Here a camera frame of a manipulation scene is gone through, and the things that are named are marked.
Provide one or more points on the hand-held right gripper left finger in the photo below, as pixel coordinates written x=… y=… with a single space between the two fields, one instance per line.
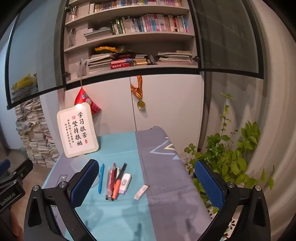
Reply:
x=84 y=183

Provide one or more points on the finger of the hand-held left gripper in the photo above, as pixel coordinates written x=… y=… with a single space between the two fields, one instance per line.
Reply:
x=22 y=169
x=4 y=168

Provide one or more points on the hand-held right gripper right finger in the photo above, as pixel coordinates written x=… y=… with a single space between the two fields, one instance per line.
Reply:
x=209 y=185

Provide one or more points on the blue pen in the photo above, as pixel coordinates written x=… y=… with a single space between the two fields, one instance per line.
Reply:
x=101 y=178

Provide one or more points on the translucent plastic cup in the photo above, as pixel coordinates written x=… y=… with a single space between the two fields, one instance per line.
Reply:
x=78 y=165

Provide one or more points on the clear red gel pen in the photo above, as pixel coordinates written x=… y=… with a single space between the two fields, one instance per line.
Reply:
x=108 y=185

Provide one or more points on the red patterned pen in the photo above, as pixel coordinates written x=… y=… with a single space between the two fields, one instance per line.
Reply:
x=112 y=173

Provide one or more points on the orange highlighter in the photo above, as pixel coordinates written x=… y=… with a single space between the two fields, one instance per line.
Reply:
x=116 y=190

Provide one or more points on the slim black pen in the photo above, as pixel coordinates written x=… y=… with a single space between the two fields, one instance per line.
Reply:
x=119 y=177

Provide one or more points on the black marker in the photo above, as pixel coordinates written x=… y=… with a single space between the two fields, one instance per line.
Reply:
x=122 y=170

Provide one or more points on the white and purple correction tape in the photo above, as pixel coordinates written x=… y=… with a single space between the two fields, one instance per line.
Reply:
x=124 y=183

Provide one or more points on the white eraser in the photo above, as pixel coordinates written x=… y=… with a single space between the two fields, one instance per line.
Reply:
x=141 y=192

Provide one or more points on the tall stack of papers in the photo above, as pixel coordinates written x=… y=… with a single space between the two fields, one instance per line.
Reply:
x=34 y=139

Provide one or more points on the green leafy potted plant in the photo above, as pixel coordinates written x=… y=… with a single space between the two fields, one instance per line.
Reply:
x=240 y=148

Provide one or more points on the blue and grey tablecloth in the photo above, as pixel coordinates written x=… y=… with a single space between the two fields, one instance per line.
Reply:
x=161 y=166

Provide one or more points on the white framed calligraphy sign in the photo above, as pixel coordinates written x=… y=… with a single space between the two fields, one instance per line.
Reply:
x=77 y=131

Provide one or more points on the red hanging ornament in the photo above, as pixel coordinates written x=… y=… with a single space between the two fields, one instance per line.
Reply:
x=84 y=97

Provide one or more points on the yellow green bag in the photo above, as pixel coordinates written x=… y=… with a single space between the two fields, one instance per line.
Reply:
x=24 y=83

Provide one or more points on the white lower cabinet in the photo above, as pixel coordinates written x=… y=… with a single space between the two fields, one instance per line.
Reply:
x=166 y=104

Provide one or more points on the gold medal with striped ribbon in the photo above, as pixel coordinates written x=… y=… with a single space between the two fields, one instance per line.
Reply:
x=140 y=104

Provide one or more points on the flat pile of magazines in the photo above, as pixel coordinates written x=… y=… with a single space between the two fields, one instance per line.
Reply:
x=99 y=62

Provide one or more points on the black framed glass door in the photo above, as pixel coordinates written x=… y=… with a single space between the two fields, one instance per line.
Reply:
x=34 y=46
x=226 y=34

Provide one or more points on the red hardcover books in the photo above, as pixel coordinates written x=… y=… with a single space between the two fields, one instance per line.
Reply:
x=121 y=64

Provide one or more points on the flat pile of worn booklets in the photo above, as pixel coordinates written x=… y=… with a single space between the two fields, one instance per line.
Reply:
x=174 y=58

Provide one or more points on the tan book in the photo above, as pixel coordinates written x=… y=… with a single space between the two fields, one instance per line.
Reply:
x=141 y=61

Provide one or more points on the yellow and green flower garland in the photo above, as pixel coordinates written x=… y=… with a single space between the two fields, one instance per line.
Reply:
x=106 y=49

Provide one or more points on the clear glass vase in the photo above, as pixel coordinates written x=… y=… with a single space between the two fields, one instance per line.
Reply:
x=72 y=37

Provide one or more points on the flat pile of grey books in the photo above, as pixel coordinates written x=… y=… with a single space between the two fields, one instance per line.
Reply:
x=98 y=34

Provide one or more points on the glass jar with sticks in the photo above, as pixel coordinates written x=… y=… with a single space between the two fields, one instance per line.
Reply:
x=74 y=14

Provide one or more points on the row of upright pastel books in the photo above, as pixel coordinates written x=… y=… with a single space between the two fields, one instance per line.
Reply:
x=152 y=23

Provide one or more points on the row of upright dark books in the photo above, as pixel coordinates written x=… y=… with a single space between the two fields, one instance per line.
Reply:
x=136 y=4

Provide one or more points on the grey wall bookshelf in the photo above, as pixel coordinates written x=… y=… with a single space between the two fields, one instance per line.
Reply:
x=78 y=76

